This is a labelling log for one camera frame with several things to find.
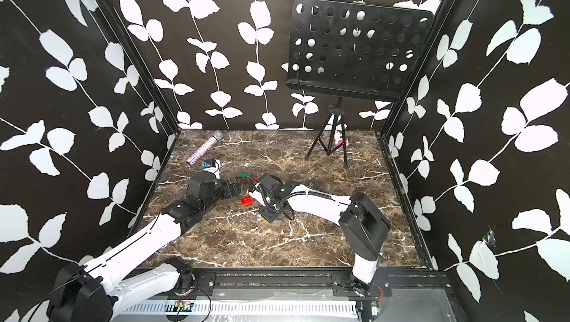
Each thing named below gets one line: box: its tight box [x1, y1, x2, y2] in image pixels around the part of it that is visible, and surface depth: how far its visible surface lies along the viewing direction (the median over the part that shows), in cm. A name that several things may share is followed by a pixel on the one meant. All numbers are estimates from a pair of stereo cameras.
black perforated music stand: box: [285, 0, 435, 168], surface depth 65 cm
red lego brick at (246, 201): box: [240, 195, 255, 207], surface depth 95 cm
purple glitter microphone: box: [186, 131, 224, 165], surface depth 113 cm
